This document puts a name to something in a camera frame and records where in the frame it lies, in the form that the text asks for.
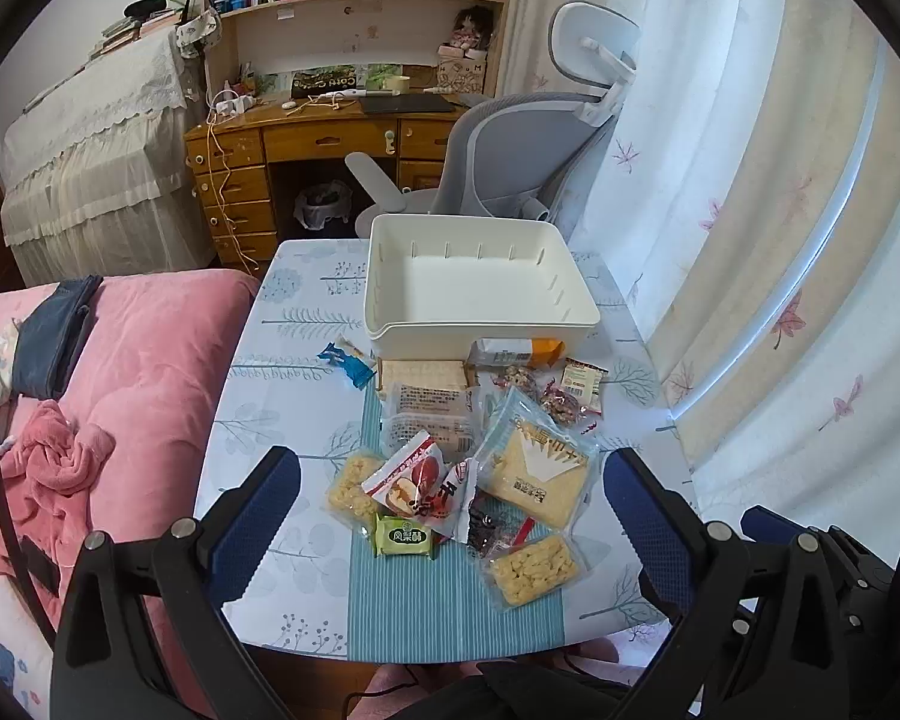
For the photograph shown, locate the white plastic storage bin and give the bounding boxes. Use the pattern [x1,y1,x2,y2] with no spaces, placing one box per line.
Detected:
[364,213,600,361]

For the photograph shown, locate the grey office chair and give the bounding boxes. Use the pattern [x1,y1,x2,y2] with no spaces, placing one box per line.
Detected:
[344,0,640,239]

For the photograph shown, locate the nut cluster packet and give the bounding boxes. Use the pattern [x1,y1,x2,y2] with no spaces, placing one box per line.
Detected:
[539,382,595,427]
[494,364,539,400]

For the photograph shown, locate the white red small sachet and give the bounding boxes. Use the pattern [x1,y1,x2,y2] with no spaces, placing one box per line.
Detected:
[559,358,610,415]

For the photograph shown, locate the red apple snack packet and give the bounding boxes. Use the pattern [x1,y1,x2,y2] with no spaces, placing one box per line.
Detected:
[362,433,447,517]

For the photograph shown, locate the large yellow cracker bag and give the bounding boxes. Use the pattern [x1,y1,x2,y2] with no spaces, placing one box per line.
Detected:
[473,388,601,532]

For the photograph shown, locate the white lace covered furniture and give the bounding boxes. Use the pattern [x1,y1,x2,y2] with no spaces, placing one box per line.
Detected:
[1,28,214,286]

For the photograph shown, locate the wooden desk with drawers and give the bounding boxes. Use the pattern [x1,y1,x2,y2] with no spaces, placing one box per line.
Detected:
[185,98,464,277]

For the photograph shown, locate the puffed rice cake packet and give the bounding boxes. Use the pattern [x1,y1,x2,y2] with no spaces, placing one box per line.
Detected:
[326,454,383,536]
[486,535,583,608]

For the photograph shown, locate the floral curtain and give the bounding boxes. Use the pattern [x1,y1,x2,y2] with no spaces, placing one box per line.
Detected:
[499,0,900,561]

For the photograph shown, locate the brown paper cracker pack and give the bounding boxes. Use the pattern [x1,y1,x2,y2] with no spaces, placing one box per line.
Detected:
[375,359,475,397]

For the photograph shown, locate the blue candy wrapper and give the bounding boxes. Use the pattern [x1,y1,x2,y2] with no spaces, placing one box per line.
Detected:
[317,343,375,390]

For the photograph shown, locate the doll on desk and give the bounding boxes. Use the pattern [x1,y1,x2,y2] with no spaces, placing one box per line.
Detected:
[448,5,494,52]

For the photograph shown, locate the pink quilt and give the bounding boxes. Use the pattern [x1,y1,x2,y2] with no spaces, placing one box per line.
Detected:
[0,268,262,720]

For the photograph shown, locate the wooden bookshelf with books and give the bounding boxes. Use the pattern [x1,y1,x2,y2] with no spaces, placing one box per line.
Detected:
[197,0,515,103]

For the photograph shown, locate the green candy packet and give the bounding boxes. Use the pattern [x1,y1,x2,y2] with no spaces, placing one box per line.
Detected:
[372,515,434,557]

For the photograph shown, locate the white orange snack bar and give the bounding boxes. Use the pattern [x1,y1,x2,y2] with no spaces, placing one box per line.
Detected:
[468,338,566,369]

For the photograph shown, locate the clear pastry packet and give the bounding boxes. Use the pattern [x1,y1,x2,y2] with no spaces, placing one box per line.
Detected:
[380,415,479,465]
[383,382,478,418]

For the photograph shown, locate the black cable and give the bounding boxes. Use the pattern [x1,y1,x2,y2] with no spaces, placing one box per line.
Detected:
[0,346,58,650]

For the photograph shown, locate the trash bin with bag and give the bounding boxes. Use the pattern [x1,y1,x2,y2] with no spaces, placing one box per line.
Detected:
[294,181,352,232]

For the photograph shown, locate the dark blue folded cloth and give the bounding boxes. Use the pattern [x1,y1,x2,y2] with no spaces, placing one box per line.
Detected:
[11,275,103,400]

